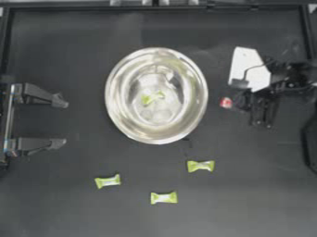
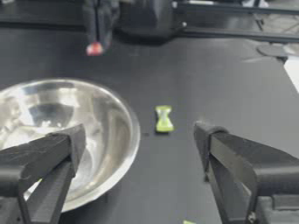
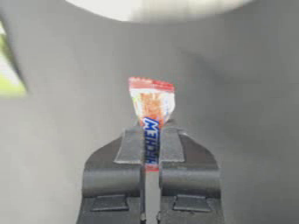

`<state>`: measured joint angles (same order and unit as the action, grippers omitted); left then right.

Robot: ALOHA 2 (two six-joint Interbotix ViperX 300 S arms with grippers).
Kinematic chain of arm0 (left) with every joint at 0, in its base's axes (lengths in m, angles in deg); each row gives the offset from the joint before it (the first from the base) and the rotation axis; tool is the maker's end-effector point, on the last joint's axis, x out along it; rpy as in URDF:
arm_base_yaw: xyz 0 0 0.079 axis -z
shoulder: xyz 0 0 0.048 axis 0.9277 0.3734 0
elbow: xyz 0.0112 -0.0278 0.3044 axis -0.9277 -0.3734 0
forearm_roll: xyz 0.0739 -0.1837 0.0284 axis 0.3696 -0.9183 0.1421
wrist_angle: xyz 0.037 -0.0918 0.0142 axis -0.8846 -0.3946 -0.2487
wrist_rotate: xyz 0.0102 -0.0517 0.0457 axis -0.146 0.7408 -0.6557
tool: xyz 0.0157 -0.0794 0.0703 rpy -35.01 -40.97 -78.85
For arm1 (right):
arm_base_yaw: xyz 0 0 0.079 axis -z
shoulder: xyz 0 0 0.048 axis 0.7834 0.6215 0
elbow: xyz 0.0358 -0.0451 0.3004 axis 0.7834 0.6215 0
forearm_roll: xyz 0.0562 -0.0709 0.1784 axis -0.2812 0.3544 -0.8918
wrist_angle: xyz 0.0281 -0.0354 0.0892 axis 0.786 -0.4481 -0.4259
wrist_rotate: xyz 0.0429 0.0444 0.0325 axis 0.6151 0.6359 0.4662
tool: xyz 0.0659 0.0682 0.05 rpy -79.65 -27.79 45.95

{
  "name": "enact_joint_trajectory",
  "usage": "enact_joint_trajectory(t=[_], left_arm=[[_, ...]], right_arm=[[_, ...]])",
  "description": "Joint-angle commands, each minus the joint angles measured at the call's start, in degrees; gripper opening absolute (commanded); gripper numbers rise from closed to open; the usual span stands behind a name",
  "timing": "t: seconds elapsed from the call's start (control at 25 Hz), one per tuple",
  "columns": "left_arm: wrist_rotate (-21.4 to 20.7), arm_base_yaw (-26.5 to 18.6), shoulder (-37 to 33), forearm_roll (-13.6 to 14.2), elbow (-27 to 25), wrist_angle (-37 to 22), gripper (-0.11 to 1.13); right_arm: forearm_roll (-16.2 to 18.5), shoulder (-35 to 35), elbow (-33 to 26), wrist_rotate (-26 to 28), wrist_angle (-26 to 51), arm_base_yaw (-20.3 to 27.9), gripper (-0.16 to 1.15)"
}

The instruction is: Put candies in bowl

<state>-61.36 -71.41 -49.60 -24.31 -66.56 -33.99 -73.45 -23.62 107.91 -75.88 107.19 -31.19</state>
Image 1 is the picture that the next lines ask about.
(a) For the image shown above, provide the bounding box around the red candy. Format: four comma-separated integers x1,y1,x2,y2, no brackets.
220,96,234,109

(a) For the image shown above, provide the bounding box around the green candy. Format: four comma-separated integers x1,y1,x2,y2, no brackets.
94,173,123,190
186,159,217,173
141,90,166,106
150,191,179,206

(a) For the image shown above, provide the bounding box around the steel bowl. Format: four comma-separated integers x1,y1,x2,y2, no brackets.
104,46,209,145

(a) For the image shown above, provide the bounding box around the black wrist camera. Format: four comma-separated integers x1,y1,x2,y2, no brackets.
229,78,252,91

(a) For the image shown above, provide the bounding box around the black camera cable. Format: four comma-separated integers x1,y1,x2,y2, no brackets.
242,63,276,81

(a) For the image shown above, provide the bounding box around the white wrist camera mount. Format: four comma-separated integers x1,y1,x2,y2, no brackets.
228,45,273,93

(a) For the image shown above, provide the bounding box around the black frame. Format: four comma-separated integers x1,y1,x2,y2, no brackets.
0,0,317,77

